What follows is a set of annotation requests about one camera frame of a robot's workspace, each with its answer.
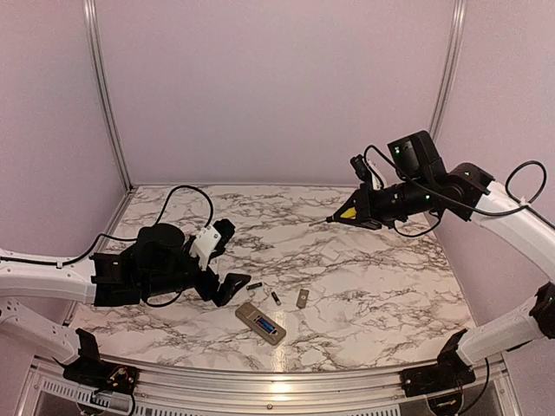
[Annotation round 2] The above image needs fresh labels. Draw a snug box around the yellow handled screwdriver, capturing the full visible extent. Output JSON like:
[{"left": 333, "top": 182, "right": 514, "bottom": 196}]
[{"left": 309, "top": 208, "right": 356, "bottom": 227}]

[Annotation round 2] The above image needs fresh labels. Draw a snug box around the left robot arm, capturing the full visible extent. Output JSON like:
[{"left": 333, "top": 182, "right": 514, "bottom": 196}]
[{"left": 1, "top": 219, "right": 251, "bottom": 386}]

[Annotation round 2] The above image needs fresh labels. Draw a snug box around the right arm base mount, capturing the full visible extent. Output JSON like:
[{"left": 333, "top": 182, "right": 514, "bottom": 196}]
[{"left": 400, "top": 363, "right": 476, "bottom": 397}]

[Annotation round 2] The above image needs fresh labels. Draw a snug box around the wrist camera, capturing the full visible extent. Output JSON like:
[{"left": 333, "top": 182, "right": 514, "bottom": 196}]
[
  {"left": 349, "top": 154, "right": 385, "bottom": 191},
  {"left": 189, "top": 218, "right": 235, "bottom": 271}
]

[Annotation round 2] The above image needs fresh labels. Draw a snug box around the left aluminium corner post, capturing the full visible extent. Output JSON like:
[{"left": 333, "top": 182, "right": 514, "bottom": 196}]
[{"left": 83, "top": 0, "right": 134, "bottom": 193}]

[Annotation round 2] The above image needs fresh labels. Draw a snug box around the aluminium front rail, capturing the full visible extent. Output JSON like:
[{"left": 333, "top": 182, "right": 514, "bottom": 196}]
[{"left": 25, "top": 344, "right": 517, "bottom": 416}]

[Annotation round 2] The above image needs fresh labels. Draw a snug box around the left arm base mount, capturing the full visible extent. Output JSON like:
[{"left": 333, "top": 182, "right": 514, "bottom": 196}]
[{"left": 63, "top": 361, "right": 139, "bottom": 394}]

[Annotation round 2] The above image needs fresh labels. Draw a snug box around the right aluminium corner post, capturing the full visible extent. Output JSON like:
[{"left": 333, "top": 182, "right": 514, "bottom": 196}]
[{"left": 429, "top": 0, "right": 467, "bottom": 142}]

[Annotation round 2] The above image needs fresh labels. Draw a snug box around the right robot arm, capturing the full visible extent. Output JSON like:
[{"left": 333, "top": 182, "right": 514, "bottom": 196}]
[{"left": 325, "top": 131, "right": 554, "bottom": 388}]

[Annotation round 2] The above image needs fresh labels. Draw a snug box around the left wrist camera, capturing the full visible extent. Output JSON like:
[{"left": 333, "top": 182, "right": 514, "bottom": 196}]
[{"left": 189, "top": 218, "right": 235, "bottom": 271}]

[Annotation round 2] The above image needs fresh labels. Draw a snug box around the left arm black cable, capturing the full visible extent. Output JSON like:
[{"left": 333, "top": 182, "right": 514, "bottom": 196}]
[{"left": 0, "top": 185, "right": 216, "bottom": 309}]

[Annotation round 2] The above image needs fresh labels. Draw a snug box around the small white remote control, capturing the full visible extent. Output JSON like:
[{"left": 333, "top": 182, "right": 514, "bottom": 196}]
[{"left": 235, "top": 302, "right": 286, "bottom": 346}]

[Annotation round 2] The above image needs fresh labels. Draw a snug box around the grey battery cover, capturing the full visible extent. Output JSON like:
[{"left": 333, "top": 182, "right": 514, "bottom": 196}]
[{"left": 296, "top": 289, "right": 310, "bottom": 309}]

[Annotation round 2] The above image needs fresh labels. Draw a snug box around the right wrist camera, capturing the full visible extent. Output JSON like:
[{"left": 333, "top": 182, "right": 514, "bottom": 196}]
[{"left": 349, "top": 154, "right": 385, "bottom": 191}]

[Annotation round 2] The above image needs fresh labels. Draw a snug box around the black battery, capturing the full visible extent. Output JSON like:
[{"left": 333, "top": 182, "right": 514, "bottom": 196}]
[
  {"left": 246, "top": 282, "right": 263, "bottom": 290},
  {"left": 271, "top": 291, "right": 282, "bottom": 306}
]

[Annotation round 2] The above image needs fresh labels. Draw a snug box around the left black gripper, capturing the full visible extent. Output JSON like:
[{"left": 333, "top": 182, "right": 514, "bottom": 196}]
[{"left": 142, "top": 242, "right": 252, "bottom": 306}]

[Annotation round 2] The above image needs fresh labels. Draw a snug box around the blue battery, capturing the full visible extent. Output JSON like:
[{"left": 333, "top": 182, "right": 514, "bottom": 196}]
[{"left": 256, "top": 317, "right": 276, "bottom": 334}]

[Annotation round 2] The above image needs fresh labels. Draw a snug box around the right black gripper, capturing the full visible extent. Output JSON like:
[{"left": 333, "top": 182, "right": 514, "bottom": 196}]
[{"left": 334, "top": 174, "right": 434, "bottom": 229}]

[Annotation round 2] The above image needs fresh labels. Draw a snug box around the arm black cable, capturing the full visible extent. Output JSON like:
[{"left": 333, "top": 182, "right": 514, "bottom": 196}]
[
  {"left": 362, "top": 145, "right": 547, "bottom": 237},
  {"left": 0, "top": 185, "right": 216, "bottom": 309}
]

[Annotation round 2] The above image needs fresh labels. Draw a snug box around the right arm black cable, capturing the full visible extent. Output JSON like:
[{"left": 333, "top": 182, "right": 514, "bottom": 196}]
[{"left": 362, "top": 145, "right": 547, "bottom": 237}]

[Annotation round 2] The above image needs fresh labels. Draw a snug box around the aluminium corner post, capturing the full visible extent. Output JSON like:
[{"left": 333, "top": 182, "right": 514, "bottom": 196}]
[
  {"left": 83, "top": 0, "right": 134, "bottom": 193},
  {"left": 429, "top": 0, "right": 467, "bottom": 142}
]

